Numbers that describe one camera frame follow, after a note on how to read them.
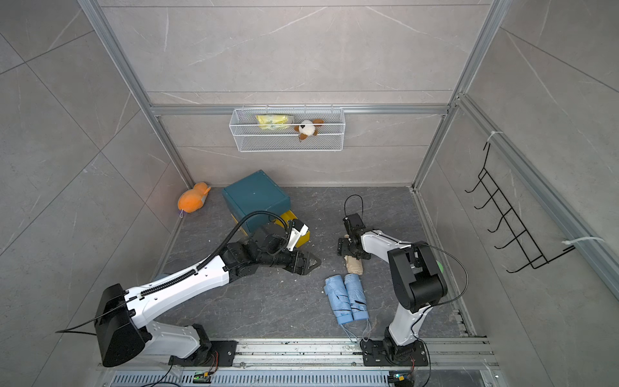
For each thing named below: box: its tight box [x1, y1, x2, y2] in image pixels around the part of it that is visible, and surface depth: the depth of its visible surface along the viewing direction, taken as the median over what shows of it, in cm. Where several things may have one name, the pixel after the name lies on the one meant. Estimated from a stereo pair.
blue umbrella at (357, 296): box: [344, 273, 370, 321], surface depth 83 cm
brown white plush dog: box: [293, 118, 325, 141], surface depth 87 cm
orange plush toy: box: [177, 182, 212, 214], surface depth 109 cm
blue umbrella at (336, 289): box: [324, 274, 354, 325], surface depth 83 cm
